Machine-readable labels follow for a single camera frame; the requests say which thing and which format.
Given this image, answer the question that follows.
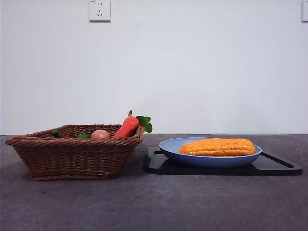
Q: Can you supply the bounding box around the orange corn cob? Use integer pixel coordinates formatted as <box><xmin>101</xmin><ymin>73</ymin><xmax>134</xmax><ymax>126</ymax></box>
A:
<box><xmin>177</xmin><ymin>138</ymin><xmax>257</xmax><ymax>157</ymax></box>

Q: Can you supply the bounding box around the blue plate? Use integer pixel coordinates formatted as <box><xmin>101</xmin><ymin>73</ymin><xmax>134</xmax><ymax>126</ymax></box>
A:
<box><xmin>158</xmin><ymin>137</ymin><xmax>263</xmax><ymax>168</ymax></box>

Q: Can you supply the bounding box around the brown wicker basket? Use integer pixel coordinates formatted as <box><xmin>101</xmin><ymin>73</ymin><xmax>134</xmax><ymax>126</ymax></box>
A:
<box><xmin>5</xmin><ymin>124</ymin><xmax>145</xmax><ymax>181</ymax></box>

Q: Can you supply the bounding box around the orange carrot with green leaves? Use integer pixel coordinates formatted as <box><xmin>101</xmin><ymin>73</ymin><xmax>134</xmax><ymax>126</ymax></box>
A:
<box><xmin>112</xmin><ymin>110</ymin><xmax>153</xmax><ymax>139</ymax></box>

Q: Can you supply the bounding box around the brown egg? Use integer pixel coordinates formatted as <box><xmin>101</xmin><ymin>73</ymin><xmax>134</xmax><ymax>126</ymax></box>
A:
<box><xmin>90</xmin><ymin>129</ymin><xmax>111</xmax><ymax>140</ymax></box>

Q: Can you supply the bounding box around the black rectangular tray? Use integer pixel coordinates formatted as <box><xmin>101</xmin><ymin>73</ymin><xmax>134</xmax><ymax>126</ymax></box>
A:
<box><xmin>143</xmin><ymin>149</ymin><xmax>303</xmax><ymax>176</ymax></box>

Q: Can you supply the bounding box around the white wall socket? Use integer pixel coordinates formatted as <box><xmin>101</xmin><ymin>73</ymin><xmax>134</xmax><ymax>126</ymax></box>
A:
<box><xmin>89</xmin><ymin>0</ymin><xmax>112</xmax><ymax>24</ymax></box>

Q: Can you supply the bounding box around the white wall plate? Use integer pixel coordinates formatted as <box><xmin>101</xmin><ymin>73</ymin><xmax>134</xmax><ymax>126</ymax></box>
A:
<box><xmin>301</xmin><ymin>0</ymin><xmax>308</xmax><ymax>24</ymax></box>

